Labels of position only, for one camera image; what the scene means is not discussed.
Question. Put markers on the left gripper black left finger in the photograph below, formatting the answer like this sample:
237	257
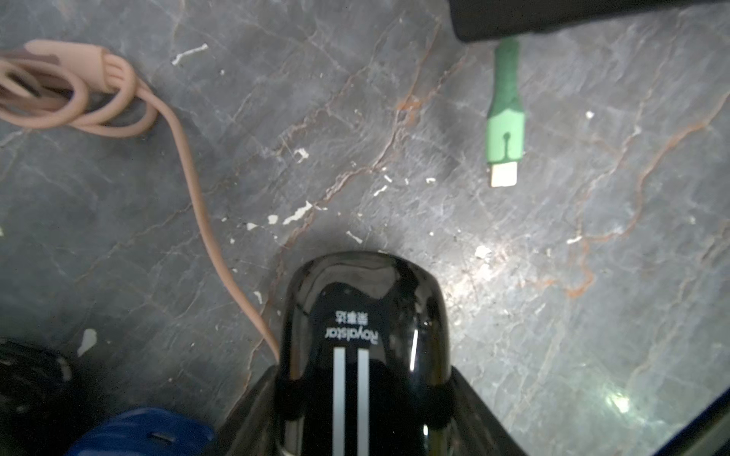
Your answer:
250	426

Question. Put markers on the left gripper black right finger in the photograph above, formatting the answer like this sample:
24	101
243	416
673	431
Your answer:
476	429

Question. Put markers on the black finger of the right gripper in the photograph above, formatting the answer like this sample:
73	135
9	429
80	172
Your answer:
484	20

